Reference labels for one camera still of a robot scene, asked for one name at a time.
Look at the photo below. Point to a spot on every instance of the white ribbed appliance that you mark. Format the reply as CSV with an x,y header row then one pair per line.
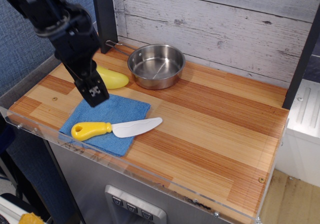
x,y
299,152

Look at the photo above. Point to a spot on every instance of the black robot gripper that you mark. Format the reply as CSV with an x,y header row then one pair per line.
x,y
75,44

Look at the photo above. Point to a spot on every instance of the stainless steel cabinet front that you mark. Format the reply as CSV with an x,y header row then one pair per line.
x,y
88,172

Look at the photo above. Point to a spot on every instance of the stainless steel pot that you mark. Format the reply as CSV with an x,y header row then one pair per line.
x,y
154,66

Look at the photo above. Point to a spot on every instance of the left black post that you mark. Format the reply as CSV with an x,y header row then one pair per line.
x,y
106,23

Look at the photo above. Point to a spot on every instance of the yellow toy banana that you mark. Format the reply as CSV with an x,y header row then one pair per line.
x,y
112,79

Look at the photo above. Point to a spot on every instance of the clear acrylic guard rail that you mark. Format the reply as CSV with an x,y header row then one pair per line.
x,y
219,162

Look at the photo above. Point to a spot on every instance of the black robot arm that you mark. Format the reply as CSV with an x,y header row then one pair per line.
x,y
46,16

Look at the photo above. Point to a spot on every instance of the black post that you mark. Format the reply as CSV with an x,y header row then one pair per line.
x,y
303,62
106,23

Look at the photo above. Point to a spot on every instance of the right black post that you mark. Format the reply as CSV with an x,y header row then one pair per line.
x,y
303,62

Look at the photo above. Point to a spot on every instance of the yellow handled white toy knife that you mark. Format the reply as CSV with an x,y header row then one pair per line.
x,y
85,130

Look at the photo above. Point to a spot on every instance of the silver toy dispenser panel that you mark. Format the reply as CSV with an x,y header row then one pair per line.
x,y
126,208

